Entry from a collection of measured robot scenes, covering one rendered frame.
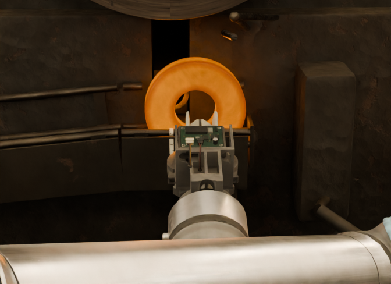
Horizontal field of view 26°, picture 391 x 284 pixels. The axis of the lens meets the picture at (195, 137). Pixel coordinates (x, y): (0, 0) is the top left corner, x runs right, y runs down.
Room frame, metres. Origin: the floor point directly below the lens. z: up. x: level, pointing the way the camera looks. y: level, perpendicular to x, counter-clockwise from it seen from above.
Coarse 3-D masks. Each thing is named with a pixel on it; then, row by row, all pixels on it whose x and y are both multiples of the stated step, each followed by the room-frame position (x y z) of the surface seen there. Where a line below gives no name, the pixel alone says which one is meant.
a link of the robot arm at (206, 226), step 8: (200, 216) 0.84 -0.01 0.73; (208, 216) 0.84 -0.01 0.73; (216, 216) 0.84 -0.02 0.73; (224, 216) 0.84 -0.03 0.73; (184, 224) 0.84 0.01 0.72; (192, 224) 0.83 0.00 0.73; (200, 224) 0.83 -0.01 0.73; (208, 224) 0.83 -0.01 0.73; (216, 224) 0.83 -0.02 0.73; (224, 224) 0.83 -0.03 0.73; (232, 224) 0.84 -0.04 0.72; (176, 232) 0.84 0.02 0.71; (184, 232) 0.83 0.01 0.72; (192, 232) 0.82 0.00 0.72; (200, 232) 0.82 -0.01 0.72; (208, 232) 0.82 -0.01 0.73; (216, 232) 0.82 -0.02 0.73; (224, 232) 0.82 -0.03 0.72; (232, 232) 0.82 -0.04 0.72; (240, 232) 0.84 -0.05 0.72
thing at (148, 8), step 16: (96, 0) 1.20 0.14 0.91; (112, 0) 1.20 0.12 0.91; (128, 0) 1.21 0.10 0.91; (144, 0) 1.21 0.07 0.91; (160, 0) 1.21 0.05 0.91; (176, 0) 1.21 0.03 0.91; (192, 0) 1.21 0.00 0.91; (208, 0) 1.21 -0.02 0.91; (224, 0) 1.21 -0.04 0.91; (240, 0) 1.21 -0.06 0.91; (144, 16) 1.21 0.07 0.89; (160, 16) 1.21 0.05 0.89; (176, 16) 1.21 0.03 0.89; (192, 16) 1.21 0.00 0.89
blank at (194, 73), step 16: (176, 64) 1.24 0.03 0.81; (192, 64) 1.23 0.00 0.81; (208, 64) 1.23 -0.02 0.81; (160, 80) 1.23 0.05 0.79; (176, 80) 1.23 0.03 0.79; (192, 80) 1.23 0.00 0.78; (208, 80) 1.23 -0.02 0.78; (224, 80) 1.23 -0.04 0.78; (160, 96) 1.23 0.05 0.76; (176, 96) 1.23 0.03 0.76; (224, 96) 1.23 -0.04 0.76; (240, 96) 1.24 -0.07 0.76; (160, 112) 1.23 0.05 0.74; (224, 112) 1.23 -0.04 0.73; (240, 112) 1.24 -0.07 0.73; (160, 128) 1.23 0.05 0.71
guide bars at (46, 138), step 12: (96, 132) 1.21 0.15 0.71; (108, 132) 1.21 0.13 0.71; (132, 132) 1.21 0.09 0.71; (144, 132) 1.21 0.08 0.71; (156, 132) 1.21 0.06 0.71; (168, 132) 1.21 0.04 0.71; (228, 132) 1.21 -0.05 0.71; (240, 132) 1.21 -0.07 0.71; (0, 144) 1.20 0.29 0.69; (12, 144) 1.20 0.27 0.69; (24, 144) 1.20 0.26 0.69; (36, 144) 1.20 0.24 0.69
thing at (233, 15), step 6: (234, 12) 1.12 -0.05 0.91; (234, 18) 1.12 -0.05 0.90; (240, 18) 1.13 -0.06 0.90; (246, 18) 1.16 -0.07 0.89; (252, 18) 1.18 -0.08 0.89; (258, 18) 1.21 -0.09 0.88; (264, 18) 1.24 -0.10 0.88; (270, 18) 1.26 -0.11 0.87; (276, 18) 1.29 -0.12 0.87; (240, 24) 1.19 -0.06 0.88; (246, 24) 1.24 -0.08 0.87; (222, 30) 1.17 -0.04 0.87; (246, 30) 1.30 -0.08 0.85; (228, 36) 1.13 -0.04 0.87; (234, 36) 1.12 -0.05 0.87
